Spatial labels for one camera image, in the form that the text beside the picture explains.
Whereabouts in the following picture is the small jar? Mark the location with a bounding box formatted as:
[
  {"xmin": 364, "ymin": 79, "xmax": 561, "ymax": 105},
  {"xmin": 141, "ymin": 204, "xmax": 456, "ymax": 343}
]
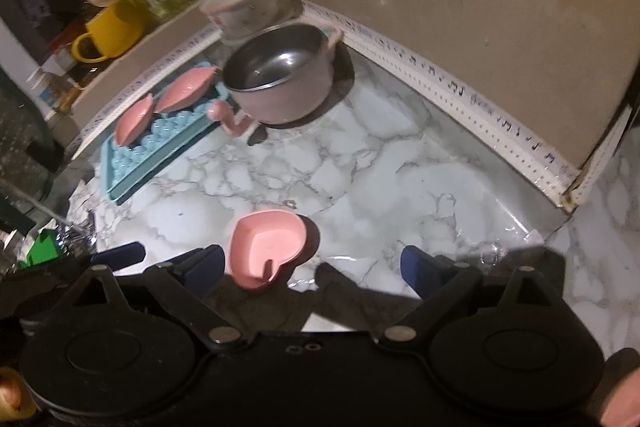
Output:
[{"xmin": 29, "ymin": 64, "xmax": 68, "ymax": 108}]

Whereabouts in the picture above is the clear glass cup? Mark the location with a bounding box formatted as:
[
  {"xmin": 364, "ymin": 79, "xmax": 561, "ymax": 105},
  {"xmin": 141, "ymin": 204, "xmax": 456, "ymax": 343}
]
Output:
[{"xmin": 276, "ymin": 0, "xmax": 304, "ymax": 24}]

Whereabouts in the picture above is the yellow mug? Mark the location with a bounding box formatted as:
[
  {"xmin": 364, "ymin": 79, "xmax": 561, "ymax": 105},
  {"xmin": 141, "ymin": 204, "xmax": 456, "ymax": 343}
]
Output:
[{"xmin": 71, "ymin": 1, "xmax": 151, "ymax": 64}]

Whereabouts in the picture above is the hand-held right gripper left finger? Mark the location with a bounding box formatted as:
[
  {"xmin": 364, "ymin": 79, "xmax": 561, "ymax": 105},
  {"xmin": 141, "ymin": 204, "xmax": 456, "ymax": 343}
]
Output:
[{"xmin": 65, "ymin": 245, "xmax": 246, "ymax": 350}]

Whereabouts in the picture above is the white ceramic bowl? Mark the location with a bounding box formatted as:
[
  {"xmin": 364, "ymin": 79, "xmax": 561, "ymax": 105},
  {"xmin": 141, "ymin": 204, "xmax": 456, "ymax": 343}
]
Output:
[{"xmin": 200, "ymin": 0, "xmax": 282, "ymax": 44}]

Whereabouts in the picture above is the pink heart-shaped bowl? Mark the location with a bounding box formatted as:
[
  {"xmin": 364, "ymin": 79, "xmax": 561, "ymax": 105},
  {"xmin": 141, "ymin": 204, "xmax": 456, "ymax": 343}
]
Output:
[{"xmin": 226, "ymin": 209, "xmax": 309, "ymax": 291}]

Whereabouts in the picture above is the green plastic object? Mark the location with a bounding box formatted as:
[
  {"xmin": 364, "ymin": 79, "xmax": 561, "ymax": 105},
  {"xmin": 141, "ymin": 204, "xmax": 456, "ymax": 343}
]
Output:
[{"xmin": 19, "ymin": 229, "xmax": 62, "ymax": 269}]

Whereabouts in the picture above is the person's right hand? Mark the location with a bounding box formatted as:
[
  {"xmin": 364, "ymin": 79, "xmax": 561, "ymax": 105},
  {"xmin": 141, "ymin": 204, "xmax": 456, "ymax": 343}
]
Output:
[{"xmin": 597, "ymin": 347, "xmax": 640, "ymax": 427}]

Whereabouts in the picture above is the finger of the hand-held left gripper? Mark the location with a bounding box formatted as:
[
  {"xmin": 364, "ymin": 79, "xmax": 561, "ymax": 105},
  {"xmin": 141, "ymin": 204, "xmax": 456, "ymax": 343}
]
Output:
[{"xmin": 87, "ymin": 242, "xmax": 147, "ymax": 270}]

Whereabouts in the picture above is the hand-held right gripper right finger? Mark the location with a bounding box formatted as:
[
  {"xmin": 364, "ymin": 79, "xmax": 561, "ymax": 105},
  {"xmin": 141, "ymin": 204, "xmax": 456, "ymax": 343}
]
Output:
[{"xmin": 380, "ymin": 245, "xmax": 561, "ymax": 345}]

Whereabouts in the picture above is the pink leaf-shaped dish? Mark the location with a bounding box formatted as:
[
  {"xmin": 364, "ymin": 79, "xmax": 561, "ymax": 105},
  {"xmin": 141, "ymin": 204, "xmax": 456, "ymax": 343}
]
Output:
[
  {"xmin": 158, "ymin": 65, "xmax": 221, "ymax": 114},
  {"xmin": 114, "ymin": 92, "xmax": 155, "ymax": 146}
]

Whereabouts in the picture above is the person's left hand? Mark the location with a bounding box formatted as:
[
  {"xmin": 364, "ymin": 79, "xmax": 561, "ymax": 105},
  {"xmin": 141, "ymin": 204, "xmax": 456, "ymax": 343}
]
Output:
[{"xmin": 0, "ymin": 366, "xmax": 37, "ymax": 419}]

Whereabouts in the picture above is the blue bubble silicone tray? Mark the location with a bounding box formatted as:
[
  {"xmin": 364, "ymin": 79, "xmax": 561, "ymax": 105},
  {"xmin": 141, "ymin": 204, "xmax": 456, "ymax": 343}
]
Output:
[{"xmin": 100, "ymin": 61, "xmax": 232, "ymax": 206}]

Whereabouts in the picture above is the pink steel pot with handles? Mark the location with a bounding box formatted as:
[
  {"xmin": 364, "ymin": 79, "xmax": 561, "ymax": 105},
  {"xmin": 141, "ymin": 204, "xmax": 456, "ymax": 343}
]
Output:
[{"xmin": 209, "ymin": 23, "xmax": 347, "ymax": 138}]

